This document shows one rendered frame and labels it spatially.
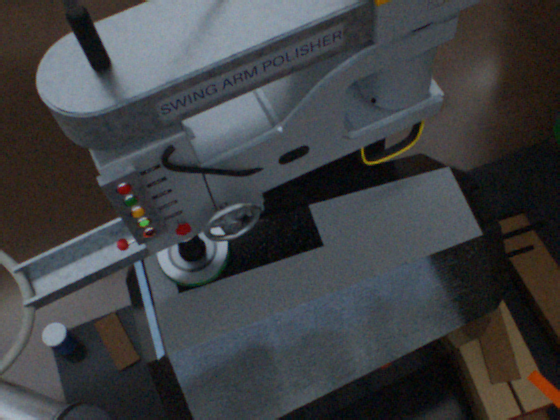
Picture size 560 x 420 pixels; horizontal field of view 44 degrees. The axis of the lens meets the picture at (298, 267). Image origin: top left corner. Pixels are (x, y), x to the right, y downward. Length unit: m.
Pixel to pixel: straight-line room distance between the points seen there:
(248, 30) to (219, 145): 0.33
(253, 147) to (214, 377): 0.76
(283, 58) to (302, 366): 1.01
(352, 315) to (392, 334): 0.15
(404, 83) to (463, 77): 1.86
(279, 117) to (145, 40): 0.37
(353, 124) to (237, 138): 0.34
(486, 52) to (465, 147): 0.57
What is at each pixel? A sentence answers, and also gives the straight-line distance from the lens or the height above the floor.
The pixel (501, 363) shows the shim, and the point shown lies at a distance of 2.68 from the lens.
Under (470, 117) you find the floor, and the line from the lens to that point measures 3.45.
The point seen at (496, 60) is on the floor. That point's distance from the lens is 3.68.
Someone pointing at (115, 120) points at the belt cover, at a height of 1.70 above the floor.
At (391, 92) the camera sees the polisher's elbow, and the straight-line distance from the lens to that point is 1.76.
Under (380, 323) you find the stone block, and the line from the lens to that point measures 2.11.
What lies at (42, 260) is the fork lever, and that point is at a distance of 1.98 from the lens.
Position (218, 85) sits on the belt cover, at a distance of 1.40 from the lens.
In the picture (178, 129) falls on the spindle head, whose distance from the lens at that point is 1.47.
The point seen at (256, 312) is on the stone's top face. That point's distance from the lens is 2.03.
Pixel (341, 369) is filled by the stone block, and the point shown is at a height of 0.69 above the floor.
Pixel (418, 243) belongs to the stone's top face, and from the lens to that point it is 2.10.
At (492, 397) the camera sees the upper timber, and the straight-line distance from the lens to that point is 2.65.
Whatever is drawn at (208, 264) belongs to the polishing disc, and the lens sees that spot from 2.06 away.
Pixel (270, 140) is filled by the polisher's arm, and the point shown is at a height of 1.42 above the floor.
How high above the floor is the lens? 2.75
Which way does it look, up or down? 66 degrees down
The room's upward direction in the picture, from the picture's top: 10 degrees counter-clockwise
